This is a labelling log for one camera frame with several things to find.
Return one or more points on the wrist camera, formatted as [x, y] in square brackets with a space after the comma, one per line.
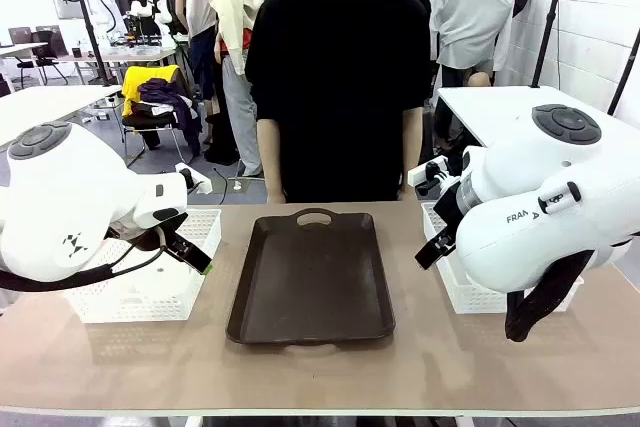
[430, 174]
[192, 179]

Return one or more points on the mannequin with white tank top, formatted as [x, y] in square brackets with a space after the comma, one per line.
[199, 12]

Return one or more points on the black chair with metal legs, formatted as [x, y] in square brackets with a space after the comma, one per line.
[145, 123]

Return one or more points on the purple cloth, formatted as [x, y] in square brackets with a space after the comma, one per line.
[180, 107]

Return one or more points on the yellow cloth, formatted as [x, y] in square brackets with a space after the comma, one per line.
[135, 82]

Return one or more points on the white table beside wall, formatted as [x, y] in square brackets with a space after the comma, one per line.
[490, 107]

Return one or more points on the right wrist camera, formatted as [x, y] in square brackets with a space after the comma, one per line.
[430, 174]

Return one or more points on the slanted black tripod leg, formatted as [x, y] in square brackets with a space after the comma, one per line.
[625, 72]

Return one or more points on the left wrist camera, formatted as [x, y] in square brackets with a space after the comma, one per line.
[192, 179]

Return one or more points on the person's right forearm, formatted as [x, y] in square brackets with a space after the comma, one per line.
[271, 157]

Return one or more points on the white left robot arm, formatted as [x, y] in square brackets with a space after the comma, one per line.
[65, 187]

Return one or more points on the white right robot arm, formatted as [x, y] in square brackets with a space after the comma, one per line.
[525, 207]

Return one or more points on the black office chair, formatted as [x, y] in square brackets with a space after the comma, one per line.
[40, 52]

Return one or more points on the person's left hand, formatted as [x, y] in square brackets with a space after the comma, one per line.
[405, 192]

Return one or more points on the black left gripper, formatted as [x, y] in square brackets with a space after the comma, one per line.
[150, 241]

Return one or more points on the person's left forearm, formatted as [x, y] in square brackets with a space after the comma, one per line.
[412, 147]

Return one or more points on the mannequin with white dress shirt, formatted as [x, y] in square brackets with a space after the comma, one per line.
[470, 12]

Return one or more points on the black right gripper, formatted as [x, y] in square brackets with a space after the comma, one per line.
[450, 209]

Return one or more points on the white basket with paper label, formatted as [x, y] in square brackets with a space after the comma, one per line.
[465, 292]

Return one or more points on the person in black t-shirt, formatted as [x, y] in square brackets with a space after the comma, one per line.
[340, 87]

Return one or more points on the black stand with camera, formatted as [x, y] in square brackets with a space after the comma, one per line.
[92, 37]

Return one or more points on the white basket holding flasks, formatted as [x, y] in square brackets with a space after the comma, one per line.
[150, 297]

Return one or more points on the dark brown plastic tray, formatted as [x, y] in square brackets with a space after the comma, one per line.
[310, 277]

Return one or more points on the thin black tripod pole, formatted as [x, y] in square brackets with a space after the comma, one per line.
[547, 22]

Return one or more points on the person's right hand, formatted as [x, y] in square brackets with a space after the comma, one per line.
[275, 196]

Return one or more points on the white side table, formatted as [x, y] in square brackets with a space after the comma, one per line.
[45, 102]

